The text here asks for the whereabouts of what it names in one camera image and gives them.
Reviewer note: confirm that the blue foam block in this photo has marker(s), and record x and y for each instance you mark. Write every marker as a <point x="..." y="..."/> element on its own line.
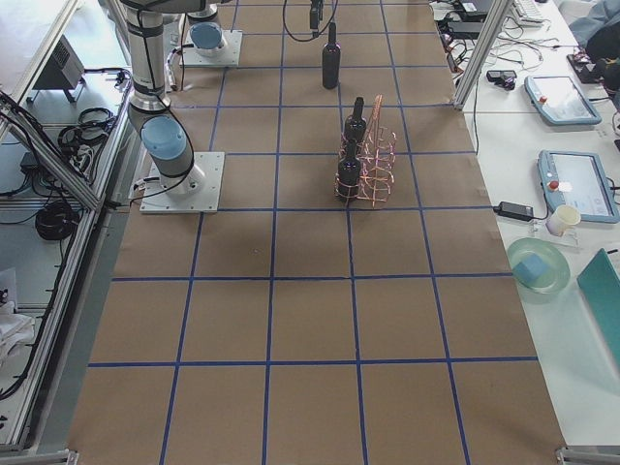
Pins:
<point x="532" y="271"/>

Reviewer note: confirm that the dark basket bottle front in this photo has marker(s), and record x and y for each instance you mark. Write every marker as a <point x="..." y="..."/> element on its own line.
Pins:
<point x="348" y="173"/>

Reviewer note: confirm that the dark wine bottle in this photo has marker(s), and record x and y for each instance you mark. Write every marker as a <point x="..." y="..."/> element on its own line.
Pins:
<point x="331" y="55"/>

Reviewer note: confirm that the blue teach pendant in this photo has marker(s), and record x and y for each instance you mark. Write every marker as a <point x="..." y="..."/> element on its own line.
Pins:
<point x="560" y="101"/>
<point x="577" y="179"/>

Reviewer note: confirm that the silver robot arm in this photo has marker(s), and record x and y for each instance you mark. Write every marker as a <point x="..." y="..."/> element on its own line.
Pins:
<point x="208" y="39"/>
<point x="160" y="131"/>

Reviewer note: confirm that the green glass plate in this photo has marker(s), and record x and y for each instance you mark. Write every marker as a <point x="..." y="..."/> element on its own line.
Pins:
<point x="560" y="269"/>

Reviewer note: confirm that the blue teach pendant near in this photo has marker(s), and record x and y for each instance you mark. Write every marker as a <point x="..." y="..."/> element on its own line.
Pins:
<point x="577" y="179"/>

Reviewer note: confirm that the copper wire wine basket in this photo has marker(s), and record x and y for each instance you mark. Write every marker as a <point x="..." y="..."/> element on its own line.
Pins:
<point x="377" y="158"/>

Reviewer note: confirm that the white paper cup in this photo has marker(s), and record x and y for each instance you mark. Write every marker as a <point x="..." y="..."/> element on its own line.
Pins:
<point x="564" y="217"/>

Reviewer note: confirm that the black power adapter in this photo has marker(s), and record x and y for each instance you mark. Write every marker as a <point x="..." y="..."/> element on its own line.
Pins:
<point x="516" y="211"/>

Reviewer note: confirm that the teal board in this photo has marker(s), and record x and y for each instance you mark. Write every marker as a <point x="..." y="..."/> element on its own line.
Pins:
<point x="599" y="283"/>

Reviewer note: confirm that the blue teach pendant far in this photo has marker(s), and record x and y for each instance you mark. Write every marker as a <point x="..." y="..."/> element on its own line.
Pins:
<point x="560" y="101"/>

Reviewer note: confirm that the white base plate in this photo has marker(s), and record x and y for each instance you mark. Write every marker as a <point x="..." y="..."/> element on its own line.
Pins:
<point x="198" y="192"/>
<point x="225" y="55"/>

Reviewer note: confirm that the aluminium frame post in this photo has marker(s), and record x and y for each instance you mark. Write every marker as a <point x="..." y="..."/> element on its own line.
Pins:
<point x="488" y="34"/>

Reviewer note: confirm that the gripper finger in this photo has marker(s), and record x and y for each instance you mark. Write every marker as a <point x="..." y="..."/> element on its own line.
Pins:
<point x="316" y="17"/>

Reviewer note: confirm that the dark basket bottle near handle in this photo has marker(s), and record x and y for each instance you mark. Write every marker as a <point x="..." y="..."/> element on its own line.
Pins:
<point x="355" y="125"/>

